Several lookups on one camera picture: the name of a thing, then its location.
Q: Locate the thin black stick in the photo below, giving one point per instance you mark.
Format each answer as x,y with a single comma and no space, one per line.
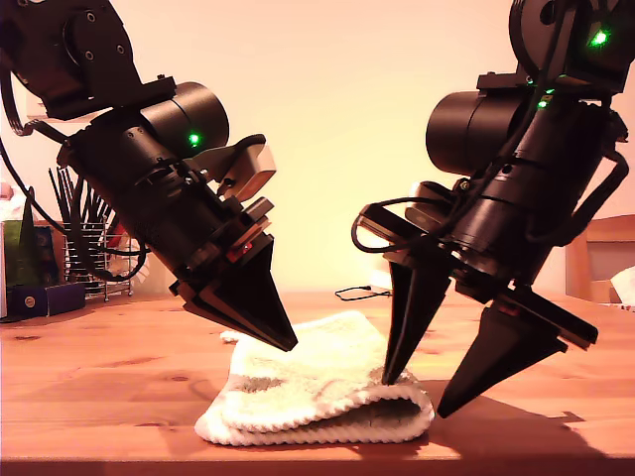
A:
73,197
65,197
58,197

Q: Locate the wooden chair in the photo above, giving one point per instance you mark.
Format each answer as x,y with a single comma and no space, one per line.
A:
610,228

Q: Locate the red and black utensil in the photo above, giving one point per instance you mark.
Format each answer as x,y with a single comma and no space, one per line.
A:
115,240

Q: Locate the dark blue box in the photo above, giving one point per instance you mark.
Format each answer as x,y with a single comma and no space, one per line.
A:
30,301

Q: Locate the white tissue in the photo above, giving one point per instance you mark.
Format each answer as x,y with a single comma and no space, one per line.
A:
626,285

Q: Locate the cream fluffy tea towel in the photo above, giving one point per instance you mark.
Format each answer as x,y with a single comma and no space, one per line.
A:
307,396

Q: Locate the gripper grey camera box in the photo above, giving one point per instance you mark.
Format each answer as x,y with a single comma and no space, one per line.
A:
429,210
253,163

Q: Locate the green and white bag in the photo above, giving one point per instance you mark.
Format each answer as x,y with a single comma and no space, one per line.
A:
20,258

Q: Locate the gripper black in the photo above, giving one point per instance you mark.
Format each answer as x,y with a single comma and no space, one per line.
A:
511,243
193,228

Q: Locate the small pink object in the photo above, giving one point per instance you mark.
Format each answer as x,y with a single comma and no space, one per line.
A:
4,191

